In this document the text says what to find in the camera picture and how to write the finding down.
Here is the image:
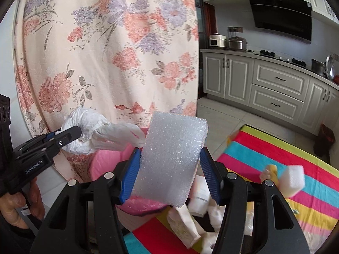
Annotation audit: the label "black range hood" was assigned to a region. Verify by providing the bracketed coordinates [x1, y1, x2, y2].
[246, 0, 312, 44]

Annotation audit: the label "brown trash bin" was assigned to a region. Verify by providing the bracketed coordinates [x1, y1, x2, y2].
[313, 124, 335, 157]

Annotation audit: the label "beige paper wrapper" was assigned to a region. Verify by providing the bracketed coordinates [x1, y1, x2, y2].
[167, 206, 207, 248]

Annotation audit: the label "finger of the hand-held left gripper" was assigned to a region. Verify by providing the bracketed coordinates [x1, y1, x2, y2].
[13, 131, 63, 152]
[18, 126, 82, 162]

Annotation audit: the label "white lower cabinets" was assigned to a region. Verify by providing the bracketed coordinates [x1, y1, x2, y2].
[200, 48, 339, 139]

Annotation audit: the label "white paper packet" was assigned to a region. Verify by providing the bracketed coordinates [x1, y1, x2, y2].
[189, 176, 211, 216]

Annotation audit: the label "person's left hand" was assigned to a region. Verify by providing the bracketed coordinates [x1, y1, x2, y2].
[0, 178, 46, 229]

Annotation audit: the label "white foam block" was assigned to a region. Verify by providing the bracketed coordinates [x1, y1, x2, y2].
[132, 111, 208, 207]

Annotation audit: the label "white foam cube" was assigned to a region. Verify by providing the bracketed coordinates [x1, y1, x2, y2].
[279, 165, 306, 199]

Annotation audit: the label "dark wooden door frame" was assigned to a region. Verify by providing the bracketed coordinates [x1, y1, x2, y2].
[198, 2, 217, 99]

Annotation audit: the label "pink lined trash bin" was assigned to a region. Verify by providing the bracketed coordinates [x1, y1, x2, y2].
[89, 126, 172, 216]

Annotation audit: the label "white rice cooker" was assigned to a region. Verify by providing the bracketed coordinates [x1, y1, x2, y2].
[209, 33, 228, 49]

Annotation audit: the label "yellow sponge with white side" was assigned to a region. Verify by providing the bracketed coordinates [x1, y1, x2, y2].
[260, 164, 280, 188]

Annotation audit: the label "floral curtain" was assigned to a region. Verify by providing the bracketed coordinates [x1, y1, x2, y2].
[13, 0, 200, 188]

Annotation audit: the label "silver pot lid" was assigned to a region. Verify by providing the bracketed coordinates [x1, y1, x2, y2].
[325, 55, 339, 80]

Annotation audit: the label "metal pot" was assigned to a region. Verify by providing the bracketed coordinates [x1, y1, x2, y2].
[311, 59, 328, 77]

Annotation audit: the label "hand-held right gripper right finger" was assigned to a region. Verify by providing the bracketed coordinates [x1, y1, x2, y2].
[200, 148, 310, 254]

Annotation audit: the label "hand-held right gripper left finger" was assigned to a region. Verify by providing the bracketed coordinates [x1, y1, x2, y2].
[29, 148, 142, 254]

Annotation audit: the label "striped tablecloth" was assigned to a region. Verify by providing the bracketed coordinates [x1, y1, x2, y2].
[123, 124, 339, 254]

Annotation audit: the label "silver pressure cooker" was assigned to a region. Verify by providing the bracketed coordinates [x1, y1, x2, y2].
[228, 36, 248, 51]

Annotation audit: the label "gas stove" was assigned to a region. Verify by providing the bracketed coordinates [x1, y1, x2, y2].
[254, 49, 307, 66]

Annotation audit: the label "white plastic bag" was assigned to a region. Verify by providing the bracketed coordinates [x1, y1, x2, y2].
[62, 108, 146, 155]

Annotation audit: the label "person's left forearm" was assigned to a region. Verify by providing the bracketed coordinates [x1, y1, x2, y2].
[0, 212, 43, 254]

